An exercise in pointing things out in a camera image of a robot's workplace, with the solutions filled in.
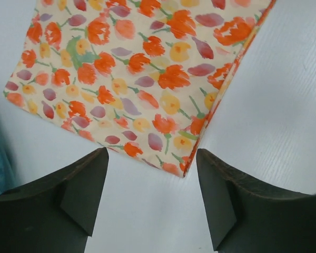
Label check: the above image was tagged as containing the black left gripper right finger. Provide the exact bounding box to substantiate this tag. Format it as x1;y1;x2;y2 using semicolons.
196;149;316;252

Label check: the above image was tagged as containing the orange tulip print skirt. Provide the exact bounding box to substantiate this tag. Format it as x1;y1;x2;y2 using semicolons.
4;0;274;178

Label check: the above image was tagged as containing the translucent blue plastic bin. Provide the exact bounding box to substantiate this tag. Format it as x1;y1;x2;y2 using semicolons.
0;124;16;194

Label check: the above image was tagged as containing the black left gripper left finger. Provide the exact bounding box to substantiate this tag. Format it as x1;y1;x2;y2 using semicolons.
0;148;108;252

